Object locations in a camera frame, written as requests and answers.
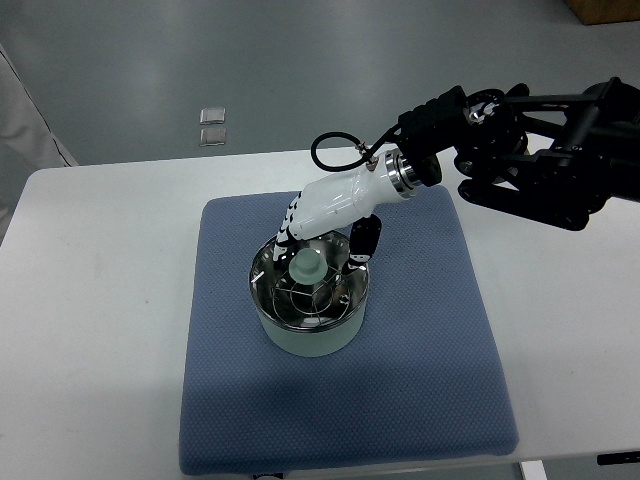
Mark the mint green pot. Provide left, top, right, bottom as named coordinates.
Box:
left=248, top=232, right=372, bottom=359

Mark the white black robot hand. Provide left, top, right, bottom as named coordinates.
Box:
left=272, top=149, right=421, bottom=275

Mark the black cable loop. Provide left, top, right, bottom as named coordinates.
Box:
left=310, top=127, right=401, bottom=173

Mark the black table bracket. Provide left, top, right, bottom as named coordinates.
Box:
left=597, top=451, right=640, bottom=466

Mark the glass lid green knob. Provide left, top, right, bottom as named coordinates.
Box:
left=249, top=232, right=372, bottom=332

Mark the blue quilted mat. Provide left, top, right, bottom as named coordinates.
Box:
left=178, top=183, right=521, bottom=476

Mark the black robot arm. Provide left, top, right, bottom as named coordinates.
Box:
left=394, top=77, right=639, bottom=231

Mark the wire steamer rack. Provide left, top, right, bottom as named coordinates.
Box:
left=272, top=274, right=351, bottom=329

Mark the brown cardboard box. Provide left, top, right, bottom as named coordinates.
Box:
left=565, top=0, right=640, bottom=26

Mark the grey fabric cover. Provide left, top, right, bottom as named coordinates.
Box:
left=1, top=51, right=78, bottom=235

